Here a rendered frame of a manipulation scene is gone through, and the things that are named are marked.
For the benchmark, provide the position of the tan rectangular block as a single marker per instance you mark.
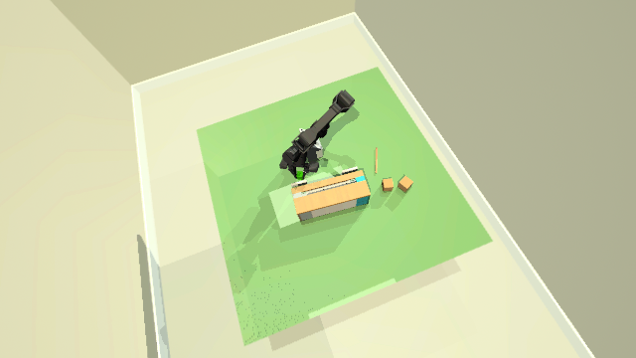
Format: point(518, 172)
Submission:
point(405, 183)

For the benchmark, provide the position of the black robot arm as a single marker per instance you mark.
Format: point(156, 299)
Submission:
point(341, 103)

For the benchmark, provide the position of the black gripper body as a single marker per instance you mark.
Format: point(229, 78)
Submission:
point(300, 162)

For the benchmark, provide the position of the small tan cardboard box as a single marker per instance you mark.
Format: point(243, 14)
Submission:
point(388, 184)

